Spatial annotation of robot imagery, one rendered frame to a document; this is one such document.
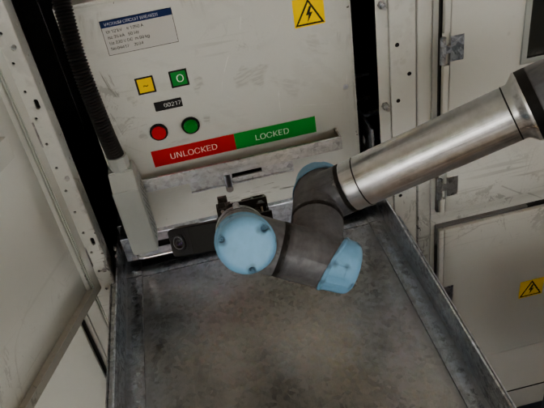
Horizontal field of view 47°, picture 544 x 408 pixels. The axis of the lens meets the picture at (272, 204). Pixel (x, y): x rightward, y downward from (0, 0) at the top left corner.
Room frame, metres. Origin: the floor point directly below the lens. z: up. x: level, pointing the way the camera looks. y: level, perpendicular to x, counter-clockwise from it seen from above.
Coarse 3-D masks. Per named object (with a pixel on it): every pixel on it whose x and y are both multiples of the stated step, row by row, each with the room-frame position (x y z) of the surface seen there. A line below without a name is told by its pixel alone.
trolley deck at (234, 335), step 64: (384, 256) 0.91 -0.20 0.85; (192, 320) 0.83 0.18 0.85; (256, 320) 0.80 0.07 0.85; (320, 320) 0.77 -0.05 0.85; (384, 320) 0.74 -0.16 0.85; (192, 384) 0.68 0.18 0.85; (256, 384) 0.66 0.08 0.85; (320, 384) 0.63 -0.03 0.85; (384, 384) 0.61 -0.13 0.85; (448, 384) 0.59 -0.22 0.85
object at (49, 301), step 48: (0, 48) 0.97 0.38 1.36; (0, 96) 0.96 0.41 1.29; (0, 144) 0.89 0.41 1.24; (0, 192) 0.87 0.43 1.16; (0, 240) 0.83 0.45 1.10; (48, 240) 0.92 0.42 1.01; (0, 288) 0.78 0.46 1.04; (48, 288) 0.87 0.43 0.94; (96, 288) 0.95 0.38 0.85; (0, 336) 0.74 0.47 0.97; (48, 336) 0.82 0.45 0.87; (0, 384) 0.69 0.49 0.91
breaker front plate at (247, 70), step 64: (128, 0) 1.03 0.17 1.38; (192, 0) 1.04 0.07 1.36; (256, 0) 1.05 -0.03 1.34; (128, 64) 1.03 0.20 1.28; (192, 64) 1.04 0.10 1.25; (256, 64) 1.05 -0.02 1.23; (320, 64) 1.06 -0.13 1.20; (128, 128) 1.02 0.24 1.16; (256, 128) 1.04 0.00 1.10; (320, 128) 1.05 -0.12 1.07; (192, 192) 1.03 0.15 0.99; (256, 192) 1.04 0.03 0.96
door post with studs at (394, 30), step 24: (384, 0) 1.03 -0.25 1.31; (408, 0) 1.02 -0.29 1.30; (384, 24) 1.03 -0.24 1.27; (408, 24) 1.02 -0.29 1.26; (384, 48) 1.03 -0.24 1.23; (408, 48) 1.02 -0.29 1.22; (384, 72) 1.03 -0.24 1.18; (408, 72) 1.02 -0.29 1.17; (384, 96) 1.02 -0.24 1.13; (408, 96) 1.02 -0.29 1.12; (384, 120) 1.02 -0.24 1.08; (408, 120) 1.02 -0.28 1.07; (408, 192) 1.02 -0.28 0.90; (408, 216) 1.02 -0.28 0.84
